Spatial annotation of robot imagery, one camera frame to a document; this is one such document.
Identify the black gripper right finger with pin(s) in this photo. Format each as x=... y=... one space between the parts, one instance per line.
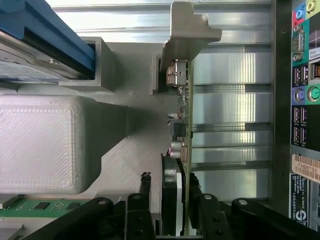
x=215 y=220

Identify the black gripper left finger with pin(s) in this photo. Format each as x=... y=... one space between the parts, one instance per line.
x=140 y=220

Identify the loose green RAM stick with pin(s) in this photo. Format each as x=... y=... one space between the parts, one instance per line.
x=30 y=206

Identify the grey printed parts rack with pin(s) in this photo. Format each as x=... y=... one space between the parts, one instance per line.
x=140 y=100

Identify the computer case rear panel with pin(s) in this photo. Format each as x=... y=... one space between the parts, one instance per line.
x=280 y=100

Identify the hard disk with blue bracket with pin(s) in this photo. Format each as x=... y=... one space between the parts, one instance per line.
x=37 y=37

